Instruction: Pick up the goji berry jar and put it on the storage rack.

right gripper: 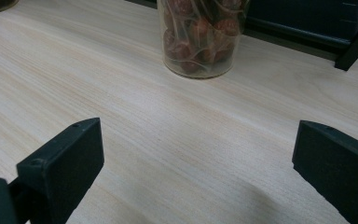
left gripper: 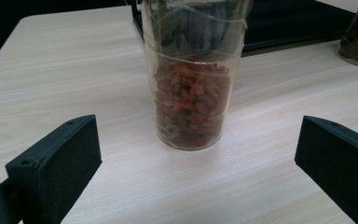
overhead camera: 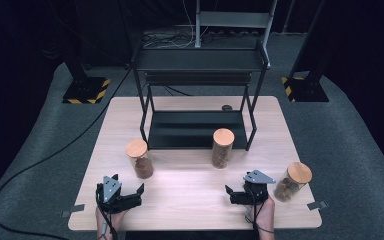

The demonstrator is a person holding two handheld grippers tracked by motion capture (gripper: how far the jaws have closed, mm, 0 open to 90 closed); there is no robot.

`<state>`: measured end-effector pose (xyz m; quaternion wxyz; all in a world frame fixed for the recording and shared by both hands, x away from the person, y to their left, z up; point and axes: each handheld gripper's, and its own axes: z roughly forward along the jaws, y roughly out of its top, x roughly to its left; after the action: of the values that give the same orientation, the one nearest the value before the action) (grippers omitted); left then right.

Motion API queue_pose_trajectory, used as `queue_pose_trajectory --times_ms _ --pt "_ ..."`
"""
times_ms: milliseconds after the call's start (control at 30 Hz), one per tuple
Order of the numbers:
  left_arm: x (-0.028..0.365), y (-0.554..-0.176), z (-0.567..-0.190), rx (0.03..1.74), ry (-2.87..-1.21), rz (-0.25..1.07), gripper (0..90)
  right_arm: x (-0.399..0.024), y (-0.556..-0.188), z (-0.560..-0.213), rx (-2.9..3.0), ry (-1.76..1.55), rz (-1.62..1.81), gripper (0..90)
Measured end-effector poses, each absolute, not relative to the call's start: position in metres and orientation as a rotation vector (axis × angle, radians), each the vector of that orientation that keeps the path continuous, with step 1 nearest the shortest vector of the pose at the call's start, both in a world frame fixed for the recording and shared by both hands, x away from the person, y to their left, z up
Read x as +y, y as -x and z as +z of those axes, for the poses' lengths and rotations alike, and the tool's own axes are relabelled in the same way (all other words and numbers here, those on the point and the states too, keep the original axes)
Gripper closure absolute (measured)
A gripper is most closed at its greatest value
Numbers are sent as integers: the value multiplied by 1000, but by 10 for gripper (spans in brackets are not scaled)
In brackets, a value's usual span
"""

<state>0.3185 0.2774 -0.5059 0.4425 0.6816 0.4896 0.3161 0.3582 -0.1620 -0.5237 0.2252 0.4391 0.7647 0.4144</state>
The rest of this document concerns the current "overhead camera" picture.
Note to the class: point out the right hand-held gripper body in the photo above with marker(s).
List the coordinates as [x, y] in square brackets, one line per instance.
[258, 191]

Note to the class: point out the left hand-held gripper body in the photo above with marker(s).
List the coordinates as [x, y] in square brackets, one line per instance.
[111, 188]

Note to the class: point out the glass jar with reddish contents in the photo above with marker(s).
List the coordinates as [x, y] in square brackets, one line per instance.
[136, 148]

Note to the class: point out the glass jar with brown chunks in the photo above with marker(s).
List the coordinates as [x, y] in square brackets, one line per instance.
[299, 172]

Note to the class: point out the glass jar with tan grains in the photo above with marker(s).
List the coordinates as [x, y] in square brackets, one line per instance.
[223, 137]

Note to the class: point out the black metal shelf rack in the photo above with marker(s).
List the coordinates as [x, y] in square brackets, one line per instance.
[196, 61]

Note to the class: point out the person's left hand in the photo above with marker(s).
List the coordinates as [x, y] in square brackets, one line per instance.
[120, 216]

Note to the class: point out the person's right hand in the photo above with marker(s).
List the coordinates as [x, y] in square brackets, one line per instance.
[266, 213]

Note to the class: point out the grey tape strip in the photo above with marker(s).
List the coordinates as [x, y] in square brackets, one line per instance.
[316, 205]
[73, 210]

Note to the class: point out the round black table grommet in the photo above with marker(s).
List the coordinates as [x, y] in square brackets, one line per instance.
[227, 107]

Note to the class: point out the black stand with striped base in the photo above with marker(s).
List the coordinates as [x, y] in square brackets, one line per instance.
[308, 90]
[86, 90]

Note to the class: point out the grey metal frame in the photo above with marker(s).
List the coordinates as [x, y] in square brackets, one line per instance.
[233, 19]

